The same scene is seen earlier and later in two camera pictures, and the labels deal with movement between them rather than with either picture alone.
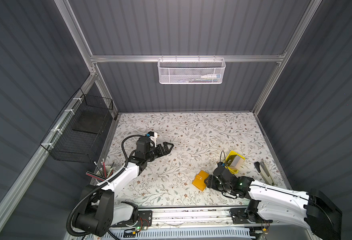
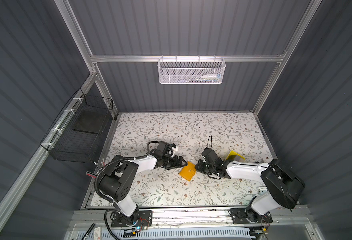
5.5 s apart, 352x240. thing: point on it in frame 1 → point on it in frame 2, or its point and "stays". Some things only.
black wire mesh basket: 77,134 stays
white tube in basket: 217,76 stays
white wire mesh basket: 191,71 stays
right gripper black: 210,182 → 198,166
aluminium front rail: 191,216 stays
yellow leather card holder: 199,180 → 188,171
